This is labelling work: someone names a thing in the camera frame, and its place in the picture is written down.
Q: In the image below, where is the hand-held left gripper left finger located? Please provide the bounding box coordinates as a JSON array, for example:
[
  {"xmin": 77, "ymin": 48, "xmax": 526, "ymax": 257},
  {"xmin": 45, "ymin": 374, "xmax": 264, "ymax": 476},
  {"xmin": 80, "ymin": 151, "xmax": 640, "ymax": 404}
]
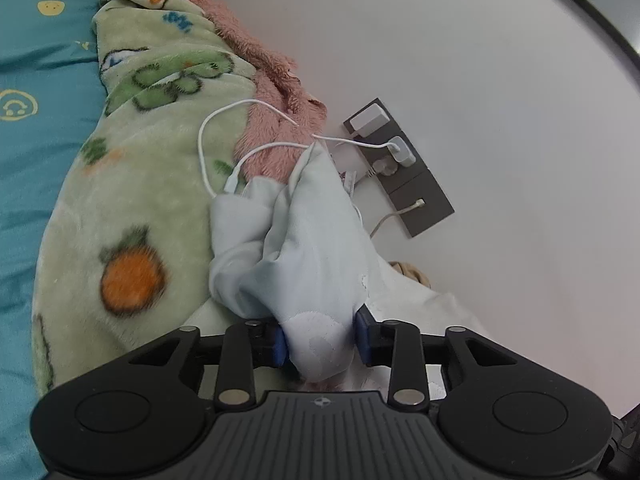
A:
[{"xmin": 127, "ymin": 320, "xmax": 290, "ymax": 411}]

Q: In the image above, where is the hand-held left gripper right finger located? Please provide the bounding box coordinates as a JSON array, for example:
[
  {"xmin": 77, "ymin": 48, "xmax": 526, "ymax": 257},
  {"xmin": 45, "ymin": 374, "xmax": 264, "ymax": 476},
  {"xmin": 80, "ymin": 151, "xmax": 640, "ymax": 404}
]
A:
[{"xmin": 352, "ymin": 305, "xmax": 518, "ymax": 411}]

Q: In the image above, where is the white t-shirt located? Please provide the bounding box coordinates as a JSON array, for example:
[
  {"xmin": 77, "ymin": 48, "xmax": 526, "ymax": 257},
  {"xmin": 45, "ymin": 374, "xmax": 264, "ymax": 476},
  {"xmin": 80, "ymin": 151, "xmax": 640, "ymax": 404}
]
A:
[{"xmin": 207, "ymin": 141, "xmax": 386, "ymax": 391}]

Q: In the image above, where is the green printed fleece blanket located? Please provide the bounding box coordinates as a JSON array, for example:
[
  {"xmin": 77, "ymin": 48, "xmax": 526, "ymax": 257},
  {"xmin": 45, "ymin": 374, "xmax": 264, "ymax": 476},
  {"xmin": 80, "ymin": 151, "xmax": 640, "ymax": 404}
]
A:
[{"xmin": 31, "ymin": 0, "xmax": 261, "ymax": 396}]

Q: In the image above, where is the white cube charger adapter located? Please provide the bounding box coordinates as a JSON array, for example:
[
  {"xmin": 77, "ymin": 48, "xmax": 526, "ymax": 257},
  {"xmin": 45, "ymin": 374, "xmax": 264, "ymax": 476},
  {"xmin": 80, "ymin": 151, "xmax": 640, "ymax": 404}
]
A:
[{"xmin": 386, "ymin": 135, "xmax": 418, "ymax": 168}]

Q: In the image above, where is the white flat charger adapter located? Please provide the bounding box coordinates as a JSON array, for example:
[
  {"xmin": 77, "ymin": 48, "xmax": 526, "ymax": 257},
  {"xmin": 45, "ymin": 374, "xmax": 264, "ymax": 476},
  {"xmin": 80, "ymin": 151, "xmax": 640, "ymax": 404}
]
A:
[{"xmin": 349, "ymin": 102, "xmax": 392, "ymax": 137}]

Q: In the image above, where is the pink fluffy blanket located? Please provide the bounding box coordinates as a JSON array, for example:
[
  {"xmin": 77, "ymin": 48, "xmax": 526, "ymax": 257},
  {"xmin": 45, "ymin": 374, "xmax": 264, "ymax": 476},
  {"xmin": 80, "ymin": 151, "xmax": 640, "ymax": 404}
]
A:
[{"xmin": 70, "ymin": 0, "xmax": 328, "ymax": 183}]

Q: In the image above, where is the teal printed bed sheet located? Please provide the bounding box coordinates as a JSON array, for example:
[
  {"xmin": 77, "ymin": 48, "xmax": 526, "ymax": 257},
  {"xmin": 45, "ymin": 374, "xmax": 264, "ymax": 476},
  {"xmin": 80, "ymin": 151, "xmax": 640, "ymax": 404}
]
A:
[{"xmin": 0, "ymin": 0, "xmax": 108, "ymax": 480}]

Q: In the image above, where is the short white cable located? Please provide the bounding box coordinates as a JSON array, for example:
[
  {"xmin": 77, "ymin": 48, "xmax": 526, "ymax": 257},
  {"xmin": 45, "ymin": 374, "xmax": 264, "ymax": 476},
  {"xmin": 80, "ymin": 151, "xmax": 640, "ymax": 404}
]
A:
[{"xmin": 370, "ymin": 200, "xmax": 427, "ymax": 237}]

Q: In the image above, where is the white charging cable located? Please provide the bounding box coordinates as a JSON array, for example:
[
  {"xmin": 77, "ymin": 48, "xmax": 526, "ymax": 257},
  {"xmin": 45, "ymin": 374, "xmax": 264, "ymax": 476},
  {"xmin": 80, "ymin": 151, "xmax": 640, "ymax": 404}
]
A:
[{"xmin": 197, "ymin": 100, "xmax": 401, "ymax": 198}]

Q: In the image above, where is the grey wall socket panel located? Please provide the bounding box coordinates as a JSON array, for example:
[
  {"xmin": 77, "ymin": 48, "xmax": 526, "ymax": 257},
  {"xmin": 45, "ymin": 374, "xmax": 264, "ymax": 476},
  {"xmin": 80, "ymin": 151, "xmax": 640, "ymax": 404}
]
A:
[{"xmin": 342, "ymin": 97, "xmax": 456, "ymax": 238}]

